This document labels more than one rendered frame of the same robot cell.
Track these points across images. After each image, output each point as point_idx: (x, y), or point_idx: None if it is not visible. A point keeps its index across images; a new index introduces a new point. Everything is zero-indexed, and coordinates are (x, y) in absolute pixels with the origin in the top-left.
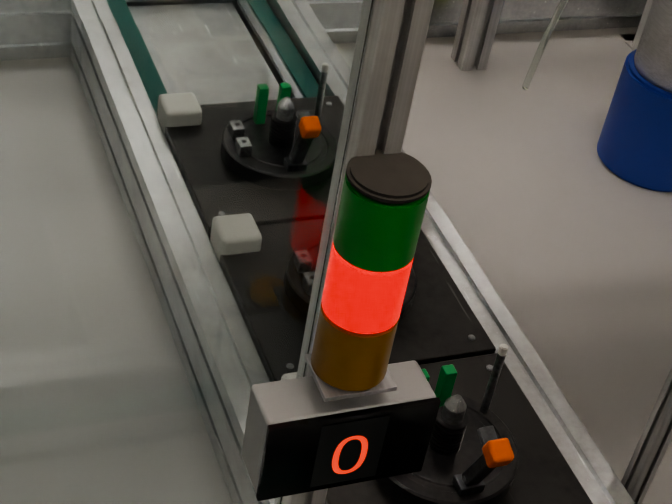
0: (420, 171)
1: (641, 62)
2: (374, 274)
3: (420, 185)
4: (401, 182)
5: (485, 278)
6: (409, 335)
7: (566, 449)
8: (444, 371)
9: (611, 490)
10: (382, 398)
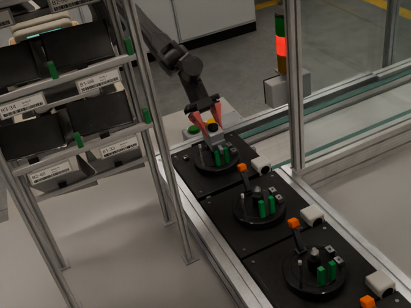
0: (277, 13)
1: None
2: None
3: (276, 11)
4: (281, 10)
5: (249, 306)
6: (280, 255)
7: (213, 230)
8: (262, 200)
9: (197, 220)
10: (277, 77)
